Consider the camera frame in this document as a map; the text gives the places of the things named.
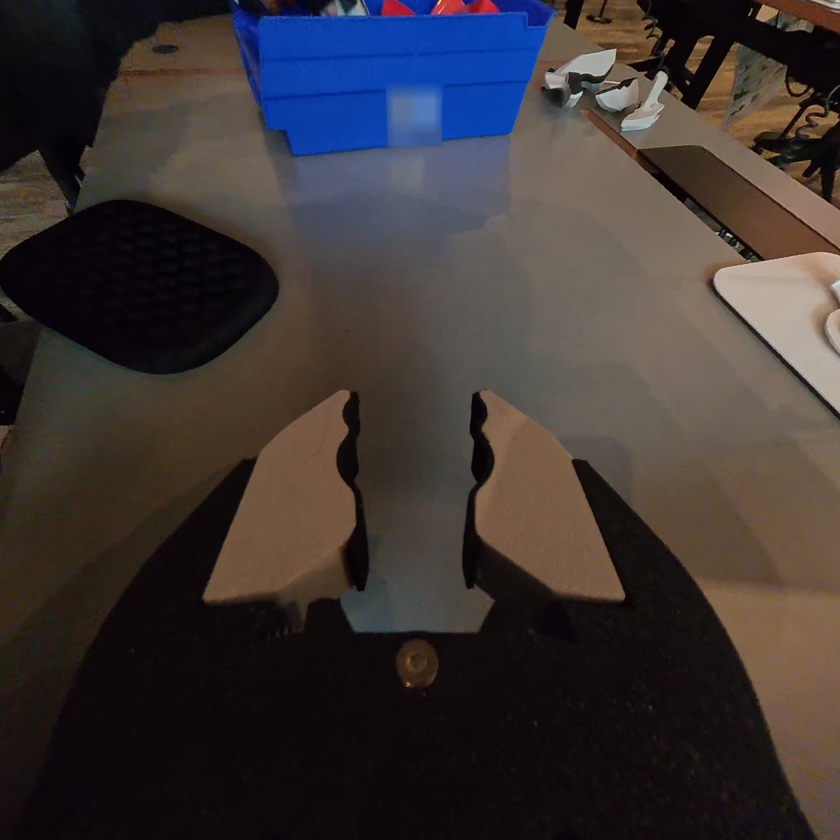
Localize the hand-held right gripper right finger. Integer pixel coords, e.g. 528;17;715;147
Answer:
462;389;626;605

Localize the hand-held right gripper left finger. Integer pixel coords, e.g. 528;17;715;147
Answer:
202;389;370;606

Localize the pile of mega blocks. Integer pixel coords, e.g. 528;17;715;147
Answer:
377;0;501;17

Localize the blue plastic bin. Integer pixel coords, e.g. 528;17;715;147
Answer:
230;0;557;157

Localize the person's left forearm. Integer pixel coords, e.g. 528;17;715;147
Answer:
0;0;244;175

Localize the white and black plastic part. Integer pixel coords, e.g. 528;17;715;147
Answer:
594;75;641;114
542;48;619;109

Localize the white plastic tray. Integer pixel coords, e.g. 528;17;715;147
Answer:
712;251;840;416

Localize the black office chair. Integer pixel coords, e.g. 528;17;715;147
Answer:
630;0;756;112
751;82;840;201

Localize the brown wooden board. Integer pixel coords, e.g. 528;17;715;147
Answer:
638;144;840;262

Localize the printed paper sheet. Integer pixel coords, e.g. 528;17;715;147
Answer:
724;42;787;130

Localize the wooden table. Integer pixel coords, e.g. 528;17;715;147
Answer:
755;0;840;34

